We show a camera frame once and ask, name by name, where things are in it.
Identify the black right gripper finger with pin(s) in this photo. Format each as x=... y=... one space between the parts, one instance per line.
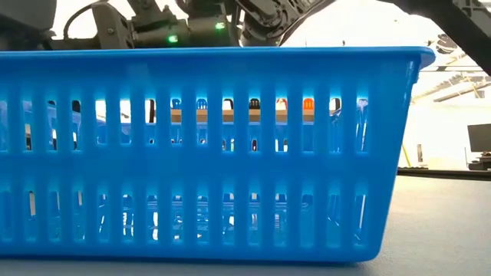
x=73 y=43

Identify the blue slotted plastic basket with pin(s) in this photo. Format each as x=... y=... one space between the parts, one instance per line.
x=230 y=165
x=176 y=103

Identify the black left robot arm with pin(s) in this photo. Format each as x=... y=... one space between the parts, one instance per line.
x=23 y=15

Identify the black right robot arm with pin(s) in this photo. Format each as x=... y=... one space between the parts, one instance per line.
x=460 y=27

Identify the wooden shelf with black legs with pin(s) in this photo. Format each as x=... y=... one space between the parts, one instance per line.
x=228 y=116

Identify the dark computer monitor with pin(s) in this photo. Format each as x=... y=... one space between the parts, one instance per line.
x=479 y=138

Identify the black metal table frame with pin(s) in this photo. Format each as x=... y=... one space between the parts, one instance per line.
x=441 y=174

